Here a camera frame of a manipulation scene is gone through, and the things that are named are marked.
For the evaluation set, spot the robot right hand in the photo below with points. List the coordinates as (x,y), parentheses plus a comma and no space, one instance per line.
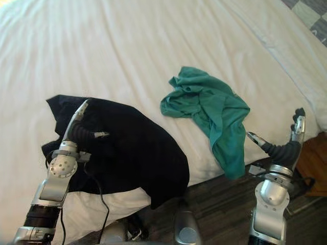
(286,153)

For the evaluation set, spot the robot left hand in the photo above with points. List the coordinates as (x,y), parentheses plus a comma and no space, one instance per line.
(78,131)

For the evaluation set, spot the black cloth garment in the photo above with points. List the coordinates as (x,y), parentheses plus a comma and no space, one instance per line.
(138,153)

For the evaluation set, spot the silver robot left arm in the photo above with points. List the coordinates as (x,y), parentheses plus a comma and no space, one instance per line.
(55,183)

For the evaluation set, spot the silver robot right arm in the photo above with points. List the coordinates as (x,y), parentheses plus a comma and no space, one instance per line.
(270,196)

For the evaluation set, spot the green cloth garment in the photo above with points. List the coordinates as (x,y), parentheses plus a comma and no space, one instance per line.
(217,109)

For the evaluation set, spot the white bed sheet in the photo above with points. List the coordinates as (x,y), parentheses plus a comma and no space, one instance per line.
(122,51)

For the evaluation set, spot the brown wooden nightstand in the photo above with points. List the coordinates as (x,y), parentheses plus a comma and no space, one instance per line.
(315,163)

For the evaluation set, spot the silver robot left leg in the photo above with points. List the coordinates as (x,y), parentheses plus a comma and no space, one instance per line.
(115,233)

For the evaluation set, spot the silver robot leg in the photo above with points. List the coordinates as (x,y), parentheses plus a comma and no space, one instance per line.
(115,233)
(186,224)

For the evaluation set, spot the silver robot right leg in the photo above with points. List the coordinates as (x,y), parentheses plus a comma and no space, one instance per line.
(186,224)

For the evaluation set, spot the grey checkered quilt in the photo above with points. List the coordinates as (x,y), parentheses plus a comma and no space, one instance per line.
(310,15)

